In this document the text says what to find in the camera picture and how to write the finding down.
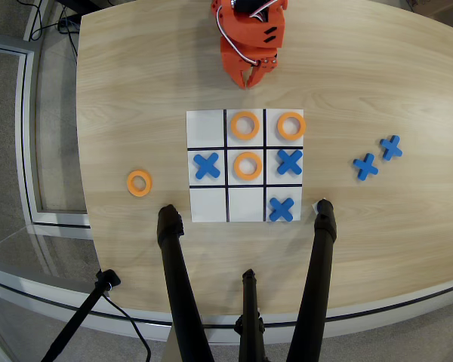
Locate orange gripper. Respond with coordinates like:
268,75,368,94
219,6,287,91

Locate orange foam ring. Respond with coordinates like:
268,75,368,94
233,151,263,181
126,170,153,198
276,111,307,141
230,110,260,140

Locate white tic-tac-toe grid sheet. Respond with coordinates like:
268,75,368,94
186,108,305,223

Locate blue foam cross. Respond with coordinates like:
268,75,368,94
193,152,221,180
276,149,304,176
379,134,404,161
353,152,380,181
268,196,296,222

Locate short black tripod leg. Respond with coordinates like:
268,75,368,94
233,268,269,362

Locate thin black stand pole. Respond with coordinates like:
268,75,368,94
40,268,122,362

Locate black floor cable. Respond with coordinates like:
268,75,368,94
28,0,67,42
56,5,80,58

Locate grey metal floor frame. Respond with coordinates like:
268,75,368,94
0,41,92,229

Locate black camera tripod legs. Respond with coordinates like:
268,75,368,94
0,263,453,346

